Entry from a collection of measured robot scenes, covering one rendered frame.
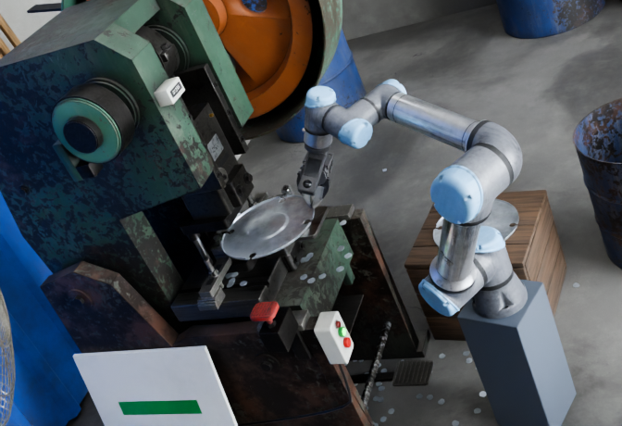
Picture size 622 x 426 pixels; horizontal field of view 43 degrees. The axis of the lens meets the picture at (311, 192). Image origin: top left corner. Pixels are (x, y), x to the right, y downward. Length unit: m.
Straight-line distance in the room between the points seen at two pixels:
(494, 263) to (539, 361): 0.35
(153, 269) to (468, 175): 1.03
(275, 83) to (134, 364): 0.95
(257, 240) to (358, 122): 0.52
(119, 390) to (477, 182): 1.40
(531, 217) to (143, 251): 1.24
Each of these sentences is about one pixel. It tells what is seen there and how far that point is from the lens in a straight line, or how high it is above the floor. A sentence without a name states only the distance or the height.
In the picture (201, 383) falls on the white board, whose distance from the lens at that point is 2.40.
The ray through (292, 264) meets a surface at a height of 0.67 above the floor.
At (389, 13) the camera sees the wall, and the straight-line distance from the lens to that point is 5.54.
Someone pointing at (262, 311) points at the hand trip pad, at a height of 0.76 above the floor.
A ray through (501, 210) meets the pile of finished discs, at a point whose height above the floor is 0.35.
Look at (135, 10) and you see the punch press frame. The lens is 2.08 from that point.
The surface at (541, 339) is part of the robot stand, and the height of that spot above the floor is 0.32.
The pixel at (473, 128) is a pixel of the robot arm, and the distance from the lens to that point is 1.81.
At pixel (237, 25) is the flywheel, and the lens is 2.41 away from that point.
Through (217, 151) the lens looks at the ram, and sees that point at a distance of 2.20.
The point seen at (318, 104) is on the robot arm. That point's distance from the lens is 1.98.
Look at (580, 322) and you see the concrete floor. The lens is 2.78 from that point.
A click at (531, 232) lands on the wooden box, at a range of 2.61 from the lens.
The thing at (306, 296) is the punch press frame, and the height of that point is 0.63.
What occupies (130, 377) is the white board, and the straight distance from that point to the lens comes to 2.54.
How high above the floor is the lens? 1.91
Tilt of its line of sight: 29 degrees down
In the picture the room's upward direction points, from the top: 24 degrees counter-clockwise
